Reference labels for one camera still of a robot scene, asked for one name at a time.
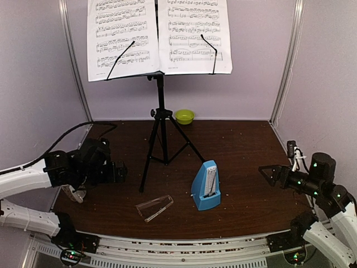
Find clear metronome front cover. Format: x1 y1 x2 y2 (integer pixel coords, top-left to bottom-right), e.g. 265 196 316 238
135 195 174 223

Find blue metronome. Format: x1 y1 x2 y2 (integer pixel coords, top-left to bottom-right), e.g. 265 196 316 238
191 160 221 211

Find sheet music page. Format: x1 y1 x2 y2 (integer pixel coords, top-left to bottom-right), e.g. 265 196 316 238
87 0 160 82
157 0 233 75

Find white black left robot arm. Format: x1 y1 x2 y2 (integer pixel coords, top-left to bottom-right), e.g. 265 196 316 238
1 123 128 248

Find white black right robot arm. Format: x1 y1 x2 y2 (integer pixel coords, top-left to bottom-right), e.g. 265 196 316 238
258 152 356 267

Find white patterned coffee mug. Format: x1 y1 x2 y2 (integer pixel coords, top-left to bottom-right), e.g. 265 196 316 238
61 185 86 204

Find green plastic bowl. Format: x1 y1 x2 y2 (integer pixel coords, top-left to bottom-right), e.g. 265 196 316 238
175 109 195 125

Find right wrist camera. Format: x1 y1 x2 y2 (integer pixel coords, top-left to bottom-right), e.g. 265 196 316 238
287 140 309 172

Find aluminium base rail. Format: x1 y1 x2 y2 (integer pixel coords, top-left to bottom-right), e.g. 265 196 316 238
27 220 341 268

